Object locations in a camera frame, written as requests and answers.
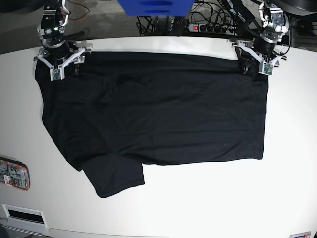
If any white power strip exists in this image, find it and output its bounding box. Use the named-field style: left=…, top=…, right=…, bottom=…
left=187, top=23, right=237, bottom=36

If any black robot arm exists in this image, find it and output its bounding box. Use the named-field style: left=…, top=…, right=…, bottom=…
left=233, top=0, right=289, bottom=76
left=34, top=0, right=85, bottom=81

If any white slotted tray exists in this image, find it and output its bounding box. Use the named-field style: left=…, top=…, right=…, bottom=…
left=2, top=204, right=48, bottom=236

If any colourful sticker card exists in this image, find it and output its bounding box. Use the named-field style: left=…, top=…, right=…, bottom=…
left=289, top=231, right=311, bottom=238

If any blue plastic block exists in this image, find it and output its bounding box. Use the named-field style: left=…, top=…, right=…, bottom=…
left=117, top=0, right=194, bottom=16

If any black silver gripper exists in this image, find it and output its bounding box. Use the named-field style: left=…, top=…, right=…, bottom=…
left=45, top=41, right=80, bottom=76
left=235, top=34, right=278, bottom=74

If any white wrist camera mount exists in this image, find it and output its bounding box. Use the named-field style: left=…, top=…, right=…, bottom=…
left=33, top=40, right=92, bottom=81
left=232, top=41, right=287, bottom=76

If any black T-shirt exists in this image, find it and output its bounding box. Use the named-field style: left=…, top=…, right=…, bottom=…
left=35, top=52, right=268, bottom=198

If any orange screw assortment box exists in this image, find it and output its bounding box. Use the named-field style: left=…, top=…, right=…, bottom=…
left=0, top=157, right=31, bottom=191

